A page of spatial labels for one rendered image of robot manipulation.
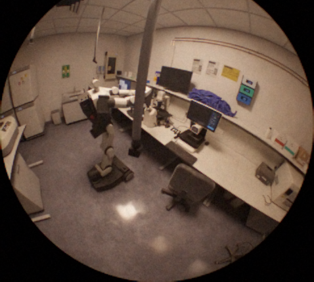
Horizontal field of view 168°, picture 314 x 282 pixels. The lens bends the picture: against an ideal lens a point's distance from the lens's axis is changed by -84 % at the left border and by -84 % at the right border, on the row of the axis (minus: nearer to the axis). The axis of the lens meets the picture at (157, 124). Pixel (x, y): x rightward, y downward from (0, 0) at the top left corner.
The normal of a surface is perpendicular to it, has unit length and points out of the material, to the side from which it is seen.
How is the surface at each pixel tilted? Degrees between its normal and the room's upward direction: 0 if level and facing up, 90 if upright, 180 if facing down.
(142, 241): 0
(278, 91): 90
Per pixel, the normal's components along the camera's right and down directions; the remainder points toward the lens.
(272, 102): -0.70, 0.26
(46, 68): 0.69, 0.46
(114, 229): 0.16, -0.85
